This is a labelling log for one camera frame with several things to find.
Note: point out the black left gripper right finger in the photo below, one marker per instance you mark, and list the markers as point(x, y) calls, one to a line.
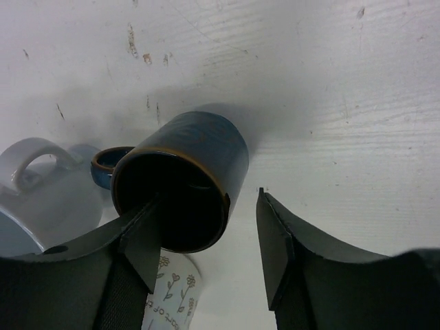
point(316, 281)

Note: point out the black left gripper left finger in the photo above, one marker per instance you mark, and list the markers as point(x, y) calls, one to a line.
point(100, 280)

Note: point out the white floral ceramic mug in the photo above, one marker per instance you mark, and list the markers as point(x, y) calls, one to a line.
point(178, 287)

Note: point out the grey ceramic mug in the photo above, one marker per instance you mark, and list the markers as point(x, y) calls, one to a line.
point(48, 196)

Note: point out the dark blue ceramic mug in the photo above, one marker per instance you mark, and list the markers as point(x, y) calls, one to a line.
point(197, 161)

